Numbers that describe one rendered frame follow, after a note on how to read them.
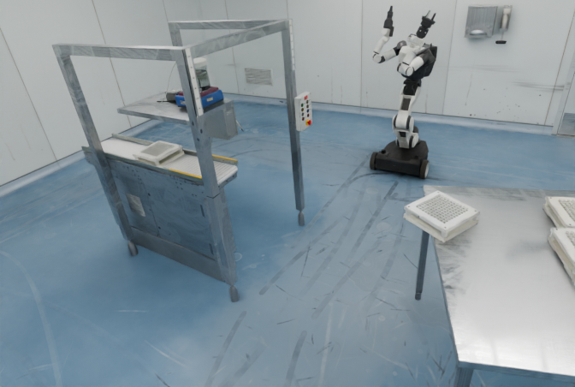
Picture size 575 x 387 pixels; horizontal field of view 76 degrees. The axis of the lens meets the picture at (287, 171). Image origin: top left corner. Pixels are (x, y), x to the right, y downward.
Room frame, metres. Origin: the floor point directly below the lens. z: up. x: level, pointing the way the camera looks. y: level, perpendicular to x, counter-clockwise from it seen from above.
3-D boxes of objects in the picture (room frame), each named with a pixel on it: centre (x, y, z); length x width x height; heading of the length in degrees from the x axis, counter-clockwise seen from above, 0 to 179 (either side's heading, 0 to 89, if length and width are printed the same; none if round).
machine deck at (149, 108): (2.20, 0.65, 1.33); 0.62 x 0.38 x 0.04; 56
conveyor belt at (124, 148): (2.43, 0.96, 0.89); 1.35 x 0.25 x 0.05; 56
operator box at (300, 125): (2.70, -0.16, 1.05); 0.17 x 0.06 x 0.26; 146
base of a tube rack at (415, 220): (1.45, -0.73, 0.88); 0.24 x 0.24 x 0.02; 28
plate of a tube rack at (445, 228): (1.45, -0.73, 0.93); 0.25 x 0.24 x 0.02; 118
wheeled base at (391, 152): (3.63, -1.32, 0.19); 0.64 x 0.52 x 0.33; 147
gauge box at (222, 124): (2.21, 0.41, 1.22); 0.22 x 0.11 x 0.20; 56
